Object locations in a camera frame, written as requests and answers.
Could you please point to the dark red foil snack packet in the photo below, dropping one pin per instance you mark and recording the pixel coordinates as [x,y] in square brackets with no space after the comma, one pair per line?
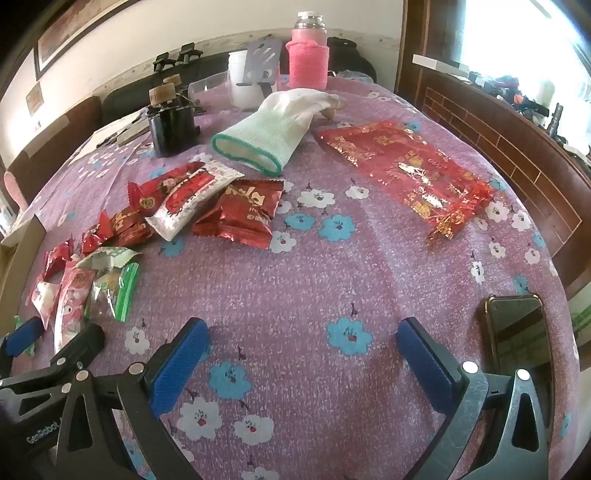
[244,212]

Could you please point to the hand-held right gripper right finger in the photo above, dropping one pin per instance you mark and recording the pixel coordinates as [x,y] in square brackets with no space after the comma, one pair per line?
[427,364]

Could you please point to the framed wall picture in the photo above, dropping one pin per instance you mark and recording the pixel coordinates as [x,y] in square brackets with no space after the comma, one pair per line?
[69,27]

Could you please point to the black bag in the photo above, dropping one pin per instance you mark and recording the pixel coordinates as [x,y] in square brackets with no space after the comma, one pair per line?
[351,55]

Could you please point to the purple floral tablecloth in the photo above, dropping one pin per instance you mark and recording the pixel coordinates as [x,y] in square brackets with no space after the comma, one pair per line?
[323,277]

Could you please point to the small white red packet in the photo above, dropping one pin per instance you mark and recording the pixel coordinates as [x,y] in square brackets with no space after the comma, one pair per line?
[44,300]

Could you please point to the brown wooden cabinet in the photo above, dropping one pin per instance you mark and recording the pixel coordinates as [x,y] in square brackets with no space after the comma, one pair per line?
[498,138]

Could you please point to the black smartphone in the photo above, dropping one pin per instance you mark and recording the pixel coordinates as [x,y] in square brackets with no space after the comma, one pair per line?
[517,332]

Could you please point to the pink soft object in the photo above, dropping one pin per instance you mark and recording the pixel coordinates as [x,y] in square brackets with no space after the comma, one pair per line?
[13,189]

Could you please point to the black jar with cork lid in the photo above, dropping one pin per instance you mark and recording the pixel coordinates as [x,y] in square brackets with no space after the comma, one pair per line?
[174,80]
[171,129]

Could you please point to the white plastic cup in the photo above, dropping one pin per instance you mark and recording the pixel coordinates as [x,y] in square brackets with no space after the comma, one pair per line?
[244,97]

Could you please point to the white green snack packet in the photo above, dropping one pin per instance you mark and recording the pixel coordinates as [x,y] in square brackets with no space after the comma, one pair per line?
[108,257]

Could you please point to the red gold-printed bag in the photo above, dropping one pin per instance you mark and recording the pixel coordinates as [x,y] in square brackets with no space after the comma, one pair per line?
[401,170]

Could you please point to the small red candy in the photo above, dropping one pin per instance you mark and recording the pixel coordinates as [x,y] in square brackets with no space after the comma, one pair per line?
[57,258]
[97,235]

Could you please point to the black sofa backrest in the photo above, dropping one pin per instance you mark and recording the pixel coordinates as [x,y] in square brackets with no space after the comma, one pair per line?
[134,92]

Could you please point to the brown sofa cushion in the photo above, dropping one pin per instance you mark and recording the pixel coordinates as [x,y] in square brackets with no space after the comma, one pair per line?
[51,134]

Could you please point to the cardboard box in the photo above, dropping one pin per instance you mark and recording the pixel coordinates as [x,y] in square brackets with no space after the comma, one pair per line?
[25,240]

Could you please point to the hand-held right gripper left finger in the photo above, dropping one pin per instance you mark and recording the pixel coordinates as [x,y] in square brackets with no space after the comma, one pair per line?
[180,364]

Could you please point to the clear plastic container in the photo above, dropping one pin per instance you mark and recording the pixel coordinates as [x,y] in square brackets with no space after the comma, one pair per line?
[210,87]

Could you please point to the clear snack packet green edge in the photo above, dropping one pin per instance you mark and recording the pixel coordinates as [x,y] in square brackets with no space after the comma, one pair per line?
[113,290]

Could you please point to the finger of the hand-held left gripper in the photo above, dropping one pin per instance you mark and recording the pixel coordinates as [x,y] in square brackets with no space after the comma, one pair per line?
[81,344]
[21,336]

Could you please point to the red snack packet gold print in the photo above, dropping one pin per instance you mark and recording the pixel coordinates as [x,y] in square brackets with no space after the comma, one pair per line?
[131,228]

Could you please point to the white glove green cuff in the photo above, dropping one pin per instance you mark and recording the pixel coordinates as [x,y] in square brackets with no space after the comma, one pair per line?
[272,129]

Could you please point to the white paper sheet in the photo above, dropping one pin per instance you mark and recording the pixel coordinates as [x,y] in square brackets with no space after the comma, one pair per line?
[104,141]

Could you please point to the bottle with pink knitted sleeve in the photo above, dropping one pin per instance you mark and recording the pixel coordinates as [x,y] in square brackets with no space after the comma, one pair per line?
[307,64]

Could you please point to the small wall plaque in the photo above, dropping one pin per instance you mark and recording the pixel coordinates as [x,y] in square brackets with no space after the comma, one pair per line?
[34,99]

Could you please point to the black clip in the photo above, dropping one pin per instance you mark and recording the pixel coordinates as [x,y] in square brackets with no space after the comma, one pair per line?
[162,62]
[188,53]

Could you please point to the pink snack packet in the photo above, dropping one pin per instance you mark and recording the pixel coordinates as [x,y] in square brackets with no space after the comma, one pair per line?
[69,300]

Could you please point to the green printed box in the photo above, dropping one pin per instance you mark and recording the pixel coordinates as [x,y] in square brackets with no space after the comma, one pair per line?
[581,318]

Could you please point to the white flat box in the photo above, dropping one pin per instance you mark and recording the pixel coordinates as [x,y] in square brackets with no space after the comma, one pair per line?
[438,63]

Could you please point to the pile of dark tools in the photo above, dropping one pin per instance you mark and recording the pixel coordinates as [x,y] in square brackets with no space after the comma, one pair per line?
[521,99]

